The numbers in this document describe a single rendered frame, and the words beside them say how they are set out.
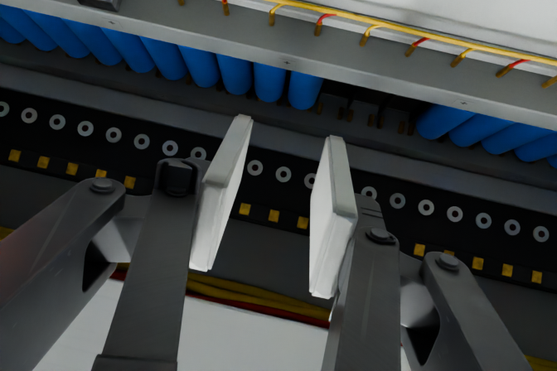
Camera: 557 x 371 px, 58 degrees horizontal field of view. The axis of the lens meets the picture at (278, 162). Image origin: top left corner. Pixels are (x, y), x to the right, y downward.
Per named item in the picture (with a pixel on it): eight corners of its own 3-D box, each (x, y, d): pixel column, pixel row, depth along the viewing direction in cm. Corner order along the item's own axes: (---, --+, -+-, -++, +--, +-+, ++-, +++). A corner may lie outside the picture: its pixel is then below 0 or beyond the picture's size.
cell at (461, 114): (418, 108, 31) (457, 73, 25) (447, 114, 31) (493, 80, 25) (413, 136, 31) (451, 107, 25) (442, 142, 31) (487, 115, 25)
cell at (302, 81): (283, 86, 31) (288, 45, 25) (311, 78, 32) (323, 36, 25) (292, 113, 31) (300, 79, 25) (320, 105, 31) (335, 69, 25)
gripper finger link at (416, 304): (355, 271, 13) (469, 296, 13) (344, 189, 17) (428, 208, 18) (341, 318, 13) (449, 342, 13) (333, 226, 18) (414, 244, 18)
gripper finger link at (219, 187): (209, 274, 15) (185, 269, 15) (240, 181, 22) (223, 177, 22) (227, 186, 14) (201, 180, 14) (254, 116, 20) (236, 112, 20)
